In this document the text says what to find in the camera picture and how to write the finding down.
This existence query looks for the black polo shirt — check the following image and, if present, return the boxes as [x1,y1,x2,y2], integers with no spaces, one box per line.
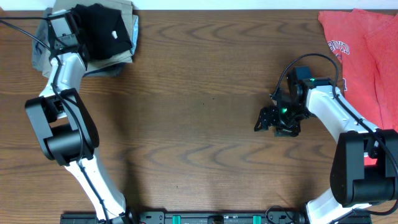
[72,4,132,60]

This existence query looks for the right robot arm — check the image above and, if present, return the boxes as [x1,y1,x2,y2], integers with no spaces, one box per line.
[254,77,397,223]

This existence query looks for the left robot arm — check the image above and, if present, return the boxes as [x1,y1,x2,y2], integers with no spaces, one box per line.
[25,10,137,223]

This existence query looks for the folded khaki trousers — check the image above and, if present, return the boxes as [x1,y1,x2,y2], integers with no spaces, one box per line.
[42,0,135,77]

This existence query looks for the folded grey garment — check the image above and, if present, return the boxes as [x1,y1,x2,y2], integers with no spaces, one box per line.
[32,20,49,72]

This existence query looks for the folded light blue garment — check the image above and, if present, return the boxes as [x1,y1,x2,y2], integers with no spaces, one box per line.
[131,15,139,55]

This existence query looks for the folded dark blue garment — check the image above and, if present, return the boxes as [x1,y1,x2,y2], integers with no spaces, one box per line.
[84,63,125,77]

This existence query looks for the red printed t-shirt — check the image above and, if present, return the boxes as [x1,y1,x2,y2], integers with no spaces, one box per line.
[317,8,398,166]

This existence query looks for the right black cable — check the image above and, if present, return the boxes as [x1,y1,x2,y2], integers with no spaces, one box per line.
[269,53,398,217]

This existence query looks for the black cable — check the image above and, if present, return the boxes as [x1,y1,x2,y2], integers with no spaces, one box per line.
[269,53,398,217]
[0,17,111,224]

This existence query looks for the left black cable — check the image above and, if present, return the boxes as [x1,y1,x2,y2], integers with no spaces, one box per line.
[0,17,111,224]

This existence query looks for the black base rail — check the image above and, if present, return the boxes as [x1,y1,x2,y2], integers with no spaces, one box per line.
[60,210,373,224]

